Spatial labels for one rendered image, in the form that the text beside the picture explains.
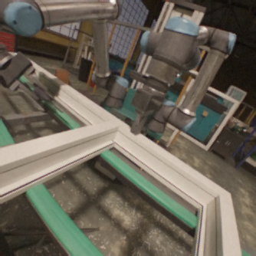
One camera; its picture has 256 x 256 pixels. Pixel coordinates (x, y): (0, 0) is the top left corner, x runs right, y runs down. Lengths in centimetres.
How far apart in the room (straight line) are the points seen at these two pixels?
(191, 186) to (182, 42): 40
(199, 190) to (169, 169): 11
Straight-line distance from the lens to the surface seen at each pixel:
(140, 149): 43
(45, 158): 32
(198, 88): 98
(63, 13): 65
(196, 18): 136
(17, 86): 61
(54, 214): 30
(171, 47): 37
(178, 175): 43
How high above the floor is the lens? 114
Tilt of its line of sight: 25 degrees down
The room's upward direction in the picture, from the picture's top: 24 degrees clockwise
